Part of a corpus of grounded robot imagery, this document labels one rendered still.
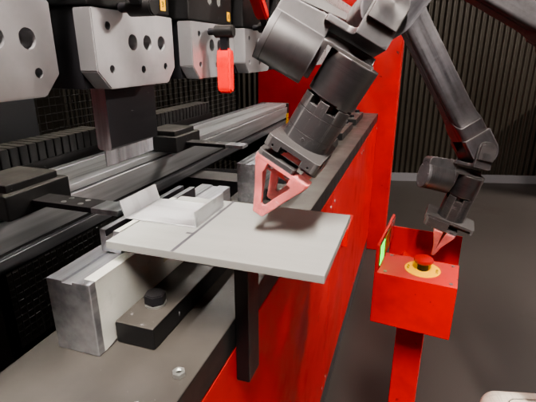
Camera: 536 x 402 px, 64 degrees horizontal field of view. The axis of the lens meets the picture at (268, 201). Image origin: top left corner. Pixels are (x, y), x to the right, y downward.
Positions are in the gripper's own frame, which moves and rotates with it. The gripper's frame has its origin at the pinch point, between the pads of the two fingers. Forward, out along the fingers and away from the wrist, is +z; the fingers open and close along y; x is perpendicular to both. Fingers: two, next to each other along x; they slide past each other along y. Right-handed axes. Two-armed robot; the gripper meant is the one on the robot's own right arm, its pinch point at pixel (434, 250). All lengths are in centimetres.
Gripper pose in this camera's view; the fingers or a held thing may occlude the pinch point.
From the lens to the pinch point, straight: 105.8
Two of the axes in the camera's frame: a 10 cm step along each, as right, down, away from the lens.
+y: -8.8, -3.7, 2.9
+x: -4.1, 3.1, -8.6
